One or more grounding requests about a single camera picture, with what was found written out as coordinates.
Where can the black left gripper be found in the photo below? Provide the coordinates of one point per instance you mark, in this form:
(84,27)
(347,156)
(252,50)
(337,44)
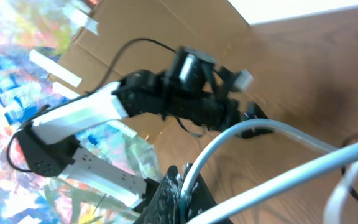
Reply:
(233,116)

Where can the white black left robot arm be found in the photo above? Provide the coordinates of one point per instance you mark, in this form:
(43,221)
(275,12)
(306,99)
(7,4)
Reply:
(51,149)

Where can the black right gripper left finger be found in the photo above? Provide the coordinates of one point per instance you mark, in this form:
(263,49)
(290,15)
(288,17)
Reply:
(161,200)

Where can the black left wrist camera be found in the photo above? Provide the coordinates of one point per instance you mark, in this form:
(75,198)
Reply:
(192,68)

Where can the colourful patterned floor mat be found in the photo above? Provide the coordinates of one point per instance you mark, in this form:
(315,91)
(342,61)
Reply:
(29,190)

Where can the brown cardboard box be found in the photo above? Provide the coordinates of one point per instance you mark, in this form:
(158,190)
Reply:
(134,35)

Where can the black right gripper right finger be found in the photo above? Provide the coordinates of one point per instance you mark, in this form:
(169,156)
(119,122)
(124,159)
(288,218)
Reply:
(200,199)

